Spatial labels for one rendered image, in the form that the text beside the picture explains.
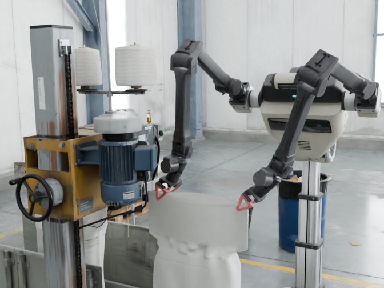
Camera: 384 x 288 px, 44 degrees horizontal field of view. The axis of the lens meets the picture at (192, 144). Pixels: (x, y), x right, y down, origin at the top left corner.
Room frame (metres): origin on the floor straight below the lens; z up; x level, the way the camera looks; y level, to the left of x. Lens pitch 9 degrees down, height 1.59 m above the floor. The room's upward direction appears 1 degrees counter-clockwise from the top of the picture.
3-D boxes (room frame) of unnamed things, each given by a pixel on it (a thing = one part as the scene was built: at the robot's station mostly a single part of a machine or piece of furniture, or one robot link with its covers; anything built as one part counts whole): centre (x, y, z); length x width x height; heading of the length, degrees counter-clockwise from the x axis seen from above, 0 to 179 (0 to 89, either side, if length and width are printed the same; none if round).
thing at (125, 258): (2.69, 0.63, 0.54); 1.05 x 0.02 x 0.41; 62
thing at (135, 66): (1.92, 0.22, 1.61); 0.17 x 0.17 x 0.17
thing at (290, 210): (4.09, -0.98, 0.32); 0.51 x 0.48 x 0.65; 152
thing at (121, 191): (1.79, 0.28, 1.21); 0.15 x 0.15 x 0.25
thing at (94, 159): (1.79, 0.37, 1.27); 0.12 x 0.09 x 0.09; 152
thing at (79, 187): (1.92, 0.48, 1.18); 0.34 x 0.25 x 0.31; 152
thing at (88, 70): (2.04, 0.45, 1.61); 0.15 x 0.14 x 0.17; 62
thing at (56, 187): (1.75, 0.55, 1.14); 0.11 x 0.06 x 0.11; 62
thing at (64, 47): (1.80, 0.46, 1.68); 0.05 x 0.03 x 0.06; 152
